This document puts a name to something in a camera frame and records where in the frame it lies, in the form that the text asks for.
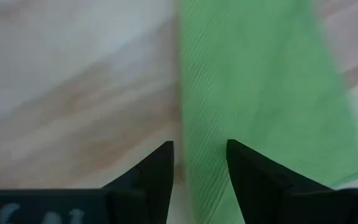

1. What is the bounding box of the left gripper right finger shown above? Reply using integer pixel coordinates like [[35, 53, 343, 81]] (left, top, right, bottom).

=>
[[226, 139, 358, 224]]

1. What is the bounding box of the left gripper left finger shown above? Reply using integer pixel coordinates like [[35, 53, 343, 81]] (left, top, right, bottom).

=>
[[0, 141, 175, 224]]

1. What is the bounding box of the bright green towel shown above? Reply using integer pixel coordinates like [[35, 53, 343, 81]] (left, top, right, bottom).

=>
[[178, 0, 358, 224]]

